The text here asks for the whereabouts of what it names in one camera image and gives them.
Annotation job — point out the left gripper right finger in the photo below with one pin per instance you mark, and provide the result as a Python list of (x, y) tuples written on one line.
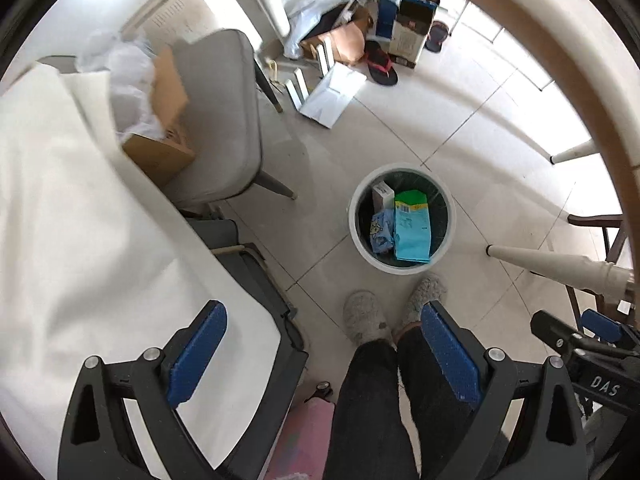
[(525, 422)]

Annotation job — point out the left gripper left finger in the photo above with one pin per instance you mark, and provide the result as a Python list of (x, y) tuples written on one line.
[(97, 439)]

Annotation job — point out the teal green snack bag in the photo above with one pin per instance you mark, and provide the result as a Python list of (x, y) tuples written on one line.
[(413, 234)]

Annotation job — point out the white round trash bin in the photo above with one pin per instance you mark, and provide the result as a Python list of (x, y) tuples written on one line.
[(402, 177)]

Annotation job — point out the white table leg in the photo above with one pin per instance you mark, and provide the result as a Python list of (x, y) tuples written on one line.
[(583, 150), (601, 277)]

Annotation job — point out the dark wooden chair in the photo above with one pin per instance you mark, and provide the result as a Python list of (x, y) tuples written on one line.
[(614, 236)]

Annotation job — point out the white sofa cover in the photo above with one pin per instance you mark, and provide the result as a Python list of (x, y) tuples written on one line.
[(96, 261)]

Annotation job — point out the right grey fuzzy slipper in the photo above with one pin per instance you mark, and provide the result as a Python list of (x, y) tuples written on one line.
[(430, 288)]

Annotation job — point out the grey fuzzy slipper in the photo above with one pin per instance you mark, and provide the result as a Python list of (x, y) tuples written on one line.
[(364, 319), (430, 288)]

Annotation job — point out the left grey fuzzy slipper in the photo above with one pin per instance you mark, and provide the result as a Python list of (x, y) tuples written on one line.
[(364, 319)]

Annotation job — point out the far white table leg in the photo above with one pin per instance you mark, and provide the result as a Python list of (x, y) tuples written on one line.
[(583, 150)]

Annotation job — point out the blue white plastic wrapper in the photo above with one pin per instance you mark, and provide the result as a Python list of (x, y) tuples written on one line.
[(382, 231)]

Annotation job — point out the white small box in bin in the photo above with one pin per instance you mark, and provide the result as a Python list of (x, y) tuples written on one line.
[(383, 196)]

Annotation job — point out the brown cardboard box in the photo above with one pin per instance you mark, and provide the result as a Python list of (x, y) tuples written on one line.
[(159, 146)]

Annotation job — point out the grey cushioned chair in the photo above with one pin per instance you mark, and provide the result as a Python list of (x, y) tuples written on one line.
[(221, 119)]

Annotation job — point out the black red flip-flop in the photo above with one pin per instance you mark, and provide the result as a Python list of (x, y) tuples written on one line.
[(380, 65)]

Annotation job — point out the white flat paper sheet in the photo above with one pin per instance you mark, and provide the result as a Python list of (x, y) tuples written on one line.
[(334, 92)]

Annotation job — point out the blue printed carton box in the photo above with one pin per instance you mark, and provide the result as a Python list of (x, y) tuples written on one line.
[(406, 24)]

